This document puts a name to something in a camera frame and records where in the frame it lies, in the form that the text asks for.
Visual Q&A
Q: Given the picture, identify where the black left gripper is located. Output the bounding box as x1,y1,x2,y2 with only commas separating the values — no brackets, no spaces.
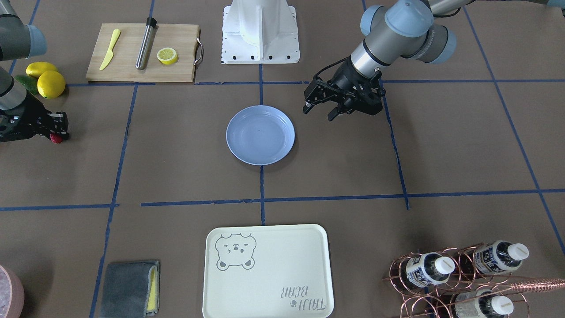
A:
303,57,385,121

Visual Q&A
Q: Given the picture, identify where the grey folded cloth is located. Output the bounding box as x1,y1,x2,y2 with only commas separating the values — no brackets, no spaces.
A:
99,260,161,318

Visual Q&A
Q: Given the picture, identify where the yellow lemon small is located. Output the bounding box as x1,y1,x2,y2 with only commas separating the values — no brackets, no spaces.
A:
26,61,58,79

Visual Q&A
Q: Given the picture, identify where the dark tea bottle one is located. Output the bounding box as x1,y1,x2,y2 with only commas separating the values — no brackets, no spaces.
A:
402,252,456,289

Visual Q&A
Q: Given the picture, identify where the lemon half slice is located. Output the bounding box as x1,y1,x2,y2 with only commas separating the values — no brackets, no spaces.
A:
157,48,178,65

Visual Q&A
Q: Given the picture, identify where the yellow plastic knife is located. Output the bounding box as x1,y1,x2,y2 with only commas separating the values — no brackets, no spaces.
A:
99,29,121,71

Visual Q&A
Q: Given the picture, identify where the dark tea bottle three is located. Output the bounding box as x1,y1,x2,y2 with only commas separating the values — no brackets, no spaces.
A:
451,288,515,318

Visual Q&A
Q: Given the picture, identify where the cream bear tray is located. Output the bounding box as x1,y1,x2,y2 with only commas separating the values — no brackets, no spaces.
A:
202,224,335,318

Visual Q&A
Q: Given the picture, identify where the red strawberry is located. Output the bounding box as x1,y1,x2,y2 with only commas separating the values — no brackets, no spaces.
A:
49,133,64,144

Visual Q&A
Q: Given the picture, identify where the steel muddler rod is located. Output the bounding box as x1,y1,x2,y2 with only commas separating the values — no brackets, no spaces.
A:
135,17,157,70

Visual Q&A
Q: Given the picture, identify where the yellow lemon large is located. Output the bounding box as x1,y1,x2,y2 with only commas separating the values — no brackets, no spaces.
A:
37,70,66,99

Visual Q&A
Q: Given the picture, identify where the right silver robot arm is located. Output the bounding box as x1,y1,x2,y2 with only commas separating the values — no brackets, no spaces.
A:
0,0,69,144

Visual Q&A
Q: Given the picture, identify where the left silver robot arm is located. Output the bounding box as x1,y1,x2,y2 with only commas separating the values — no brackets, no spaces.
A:
302,0,471,121

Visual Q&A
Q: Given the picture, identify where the copper wire bottle rack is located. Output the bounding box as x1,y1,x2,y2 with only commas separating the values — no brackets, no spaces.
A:
383,243,564,318

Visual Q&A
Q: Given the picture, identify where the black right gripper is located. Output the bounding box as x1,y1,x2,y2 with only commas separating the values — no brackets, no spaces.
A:
0,93,69,142

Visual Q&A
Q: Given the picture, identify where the dark tea bottle two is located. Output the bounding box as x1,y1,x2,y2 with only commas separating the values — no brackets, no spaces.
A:
472,240,530,275

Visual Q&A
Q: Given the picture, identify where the wooden cutting board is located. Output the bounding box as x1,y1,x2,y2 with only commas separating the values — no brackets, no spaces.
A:
86,23,200,83

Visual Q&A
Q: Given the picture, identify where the pink bowl of ice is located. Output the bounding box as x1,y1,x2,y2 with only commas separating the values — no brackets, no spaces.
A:
0,266,25,318

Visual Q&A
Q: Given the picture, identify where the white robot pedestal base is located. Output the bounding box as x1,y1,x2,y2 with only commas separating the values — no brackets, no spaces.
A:
221,0,301,64

